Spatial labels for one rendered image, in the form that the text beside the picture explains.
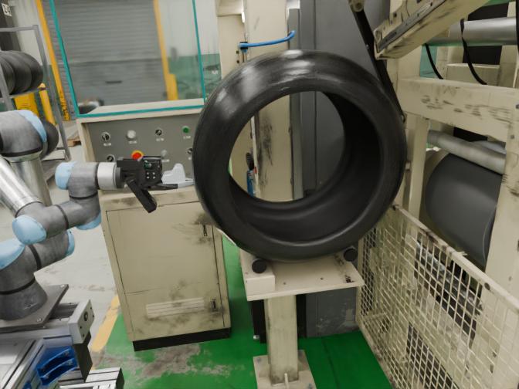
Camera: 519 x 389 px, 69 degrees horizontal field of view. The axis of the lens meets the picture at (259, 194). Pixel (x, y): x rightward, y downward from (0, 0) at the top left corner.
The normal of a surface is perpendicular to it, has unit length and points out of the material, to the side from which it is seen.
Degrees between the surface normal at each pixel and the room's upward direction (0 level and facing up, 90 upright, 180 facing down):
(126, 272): 90
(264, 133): 90
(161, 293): 90
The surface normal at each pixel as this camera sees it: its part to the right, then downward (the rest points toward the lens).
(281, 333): 0.13, 0.36
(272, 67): -0.16, -0.40
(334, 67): 0.24, -0.44
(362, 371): -0.06, -0.93
